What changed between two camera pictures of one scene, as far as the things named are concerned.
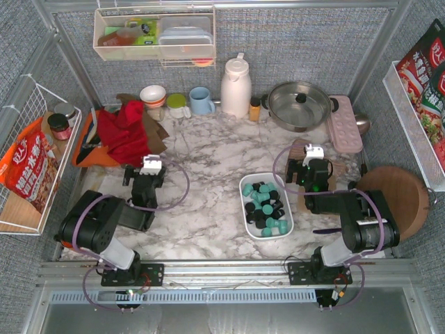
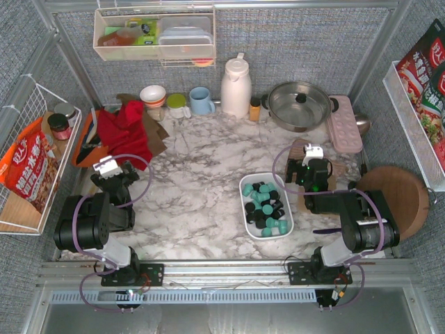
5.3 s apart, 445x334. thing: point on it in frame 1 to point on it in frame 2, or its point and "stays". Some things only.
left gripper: (140, 176) to (124, 172)
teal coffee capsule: (267, 209) stays
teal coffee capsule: (266, 232) stays
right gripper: (304, 168) stays
